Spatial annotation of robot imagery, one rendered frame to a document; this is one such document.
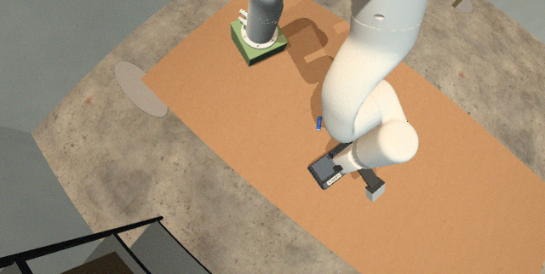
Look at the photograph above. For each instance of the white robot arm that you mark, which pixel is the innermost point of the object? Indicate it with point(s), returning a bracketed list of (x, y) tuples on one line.
[(382, 33)]

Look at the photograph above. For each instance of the black rack of labelled bins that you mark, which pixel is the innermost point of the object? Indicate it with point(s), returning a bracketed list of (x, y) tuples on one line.
[(323, 168)]

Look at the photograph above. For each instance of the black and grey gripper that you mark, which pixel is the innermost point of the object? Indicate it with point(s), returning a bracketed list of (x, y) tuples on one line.
[(344, 160)]

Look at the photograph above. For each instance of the blue aa battery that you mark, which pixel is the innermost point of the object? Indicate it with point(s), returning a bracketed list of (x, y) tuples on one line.
[(319, 124)]

